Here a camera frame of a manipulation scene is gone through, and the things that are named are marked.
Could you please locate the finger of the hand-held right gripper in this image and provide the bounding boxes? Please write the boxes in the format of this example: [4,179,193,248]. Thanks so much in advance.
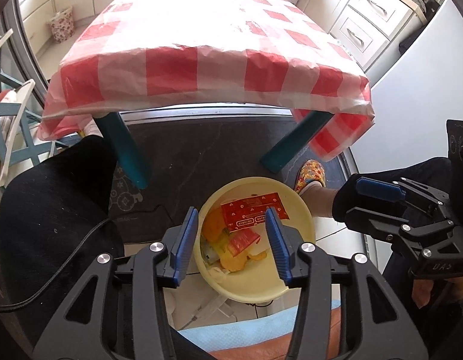
[356,177,449,212]
[345,205,459,250]

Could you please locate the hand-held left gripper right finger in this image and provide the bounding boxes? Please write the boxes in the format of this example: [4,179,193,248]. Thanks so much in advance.
[264,207,429,360]

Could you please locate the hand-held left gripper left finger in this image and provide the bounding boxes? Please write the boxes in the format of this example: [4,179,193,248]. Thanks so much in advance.
[34,207,200,360]

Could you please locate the yellow plastic bin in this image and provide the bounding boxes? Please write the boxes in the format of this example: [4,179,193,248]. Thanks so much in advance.
[193,178,317,303]

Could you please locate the person's right hand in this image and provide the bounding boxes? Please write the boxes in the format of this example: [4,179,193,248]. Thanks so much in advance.
[411,278,463,310]

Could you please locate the small red packet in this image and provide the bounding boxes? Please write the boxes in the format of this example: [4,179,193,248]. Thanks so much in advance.
[226,230,261,258]

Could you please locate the person's right leg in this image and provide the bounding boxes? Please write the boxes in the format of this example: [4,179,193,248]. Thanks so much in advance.
[302,157,454,282]

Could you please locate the person's leg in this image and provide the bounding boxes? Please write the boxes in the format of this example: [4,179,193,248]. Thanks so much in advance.
[0,135,126,324]
[302,157,454,282]

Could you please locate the large red packet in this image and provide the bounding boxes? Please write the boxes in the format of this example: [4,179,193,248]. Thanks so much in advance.
[220,192,289,233]

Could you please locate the floral slipper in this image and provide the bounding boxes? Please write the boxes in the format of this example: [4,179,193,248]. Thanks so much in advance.
[293,159,327,196]

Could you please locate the light blue cloth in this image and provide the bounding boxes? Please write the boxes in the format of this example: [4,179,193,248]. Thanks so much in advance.
[177,300,305,351]

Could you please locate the white refrigerator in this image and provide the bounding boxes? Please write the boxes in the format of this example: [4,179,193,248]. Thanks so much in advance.
[364,0,463,181]

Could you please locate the dark floor mat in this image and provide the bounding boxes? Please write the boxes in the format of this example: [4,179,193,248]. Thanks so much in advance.
[108,107,349,241]

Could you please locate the person's left leg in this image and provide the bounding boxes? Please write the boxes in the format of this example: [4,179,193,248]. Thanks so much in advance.
[0,135,126,324]

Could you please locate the white drawer cabinet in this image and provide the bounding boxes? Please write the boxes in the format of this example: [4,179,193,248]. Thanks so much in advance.
[329,0,418,70]

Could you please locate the red white checked tablecloth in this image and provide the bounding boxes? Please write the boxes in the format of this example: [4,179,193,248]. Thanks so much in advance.
[37,0,375,160]

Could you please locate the blue white folding chair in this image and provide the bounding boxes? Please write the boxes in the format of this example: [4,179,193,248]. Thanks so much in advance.
[0,28,58,189]

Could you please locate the floral bag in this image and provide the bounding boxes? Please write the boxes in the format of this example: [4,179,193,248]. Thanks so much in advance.
[48,6,75,44]

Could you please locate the white kitchen cabinets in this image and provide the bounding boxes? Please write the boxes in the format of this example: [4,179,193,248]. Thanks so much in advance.
[17,0,57,31]

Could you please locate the black cable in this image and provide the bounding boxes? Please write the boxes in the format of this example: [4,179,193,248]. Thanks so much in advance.
[0,217,113,313]

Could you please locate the grey door frame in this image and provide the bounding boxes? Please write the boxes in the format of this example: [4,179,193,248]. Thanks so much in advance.
[12,0,53,95]

